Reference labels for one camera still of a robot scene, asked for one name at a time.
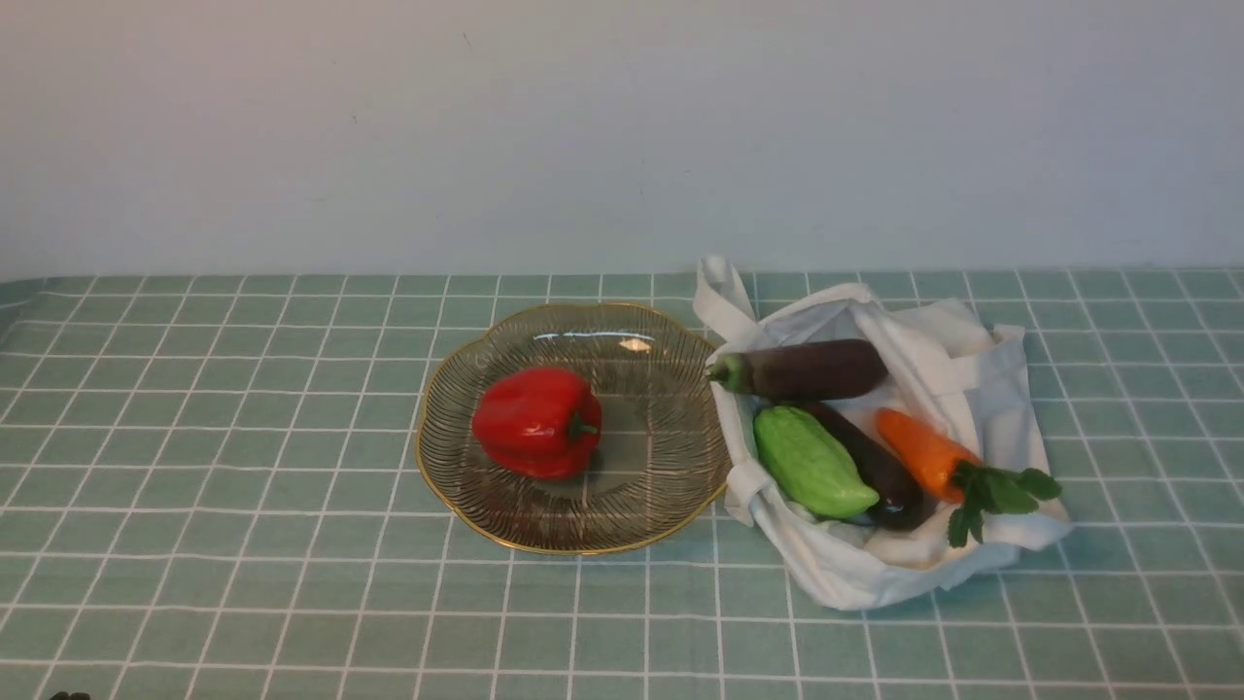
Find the purple eggplant with green stem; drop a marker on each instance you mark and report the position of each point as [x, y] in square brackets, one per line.
[823, 371]

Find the dark glossy eggplant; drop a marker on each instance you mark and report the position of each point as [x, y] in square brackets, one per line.
[902, 505]

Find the orange carrot with leaves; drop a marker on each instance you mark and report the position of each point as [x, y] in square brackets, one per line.
[951, 473]

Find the green checkered tablecloth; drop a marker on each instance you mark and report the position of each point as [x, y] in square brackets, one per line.
[209, 493]

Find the red bell pepper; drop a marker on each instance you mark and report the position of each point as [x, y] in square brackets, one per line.
[543, 423]

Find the light green chayote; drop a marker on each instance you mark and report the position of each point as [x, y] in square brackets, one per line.
[810, 465]

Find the white cloth bag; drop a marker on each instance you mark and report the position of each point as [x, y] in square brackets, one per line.
[965, 380]

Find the gold-rimmed glass plate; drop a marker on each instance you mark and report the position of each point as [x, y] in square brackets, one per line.
[661, 459]

